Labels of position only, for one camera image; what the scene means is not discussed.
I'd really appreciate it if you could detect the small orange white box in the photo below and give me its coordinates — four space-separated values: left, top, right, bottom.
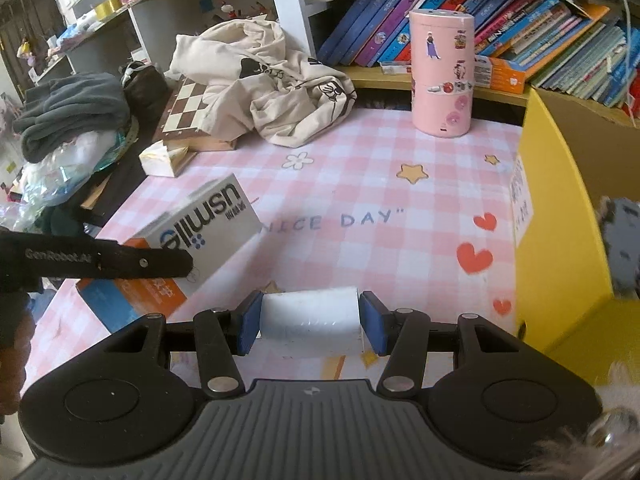
474 55 526 94

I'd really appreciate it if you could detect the beige crumpled cloth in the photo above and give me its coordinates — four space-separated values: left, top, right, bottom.
169 16 357 148

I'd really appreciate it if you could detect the white tissue box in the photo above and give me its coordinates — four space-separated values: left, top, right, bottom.
139 141 198 178

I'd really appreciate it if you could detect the row of colourful books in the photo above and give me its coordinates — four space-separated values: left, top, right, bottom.
317 0 639 114

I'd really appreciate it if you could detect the pink cylinder canister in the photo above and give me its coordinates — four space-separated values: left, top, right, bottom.
409 9 474 138

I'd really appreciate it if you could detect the grey folded cloth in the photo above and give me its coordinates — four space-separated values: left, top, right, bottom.
13 73 130 164

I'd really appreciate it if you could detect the wooden bookshelf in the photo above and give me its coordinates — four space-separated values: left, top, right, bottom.
29 0 640 131

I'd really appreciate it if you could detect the checkered chess board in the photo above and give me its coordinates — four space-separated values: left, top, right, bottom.
152 77 236 152

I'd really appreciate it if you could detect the yellow cardboard box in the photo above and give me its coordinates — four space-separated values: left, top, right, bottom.
510 90 639 386

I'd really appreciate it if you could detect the pink checkered table mat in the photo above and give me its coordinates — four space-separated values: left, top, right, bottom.
22 106 524 391

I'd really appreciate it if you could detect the white orange usmile box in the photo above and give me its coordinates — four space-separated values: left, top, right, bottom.
76 174 260 333

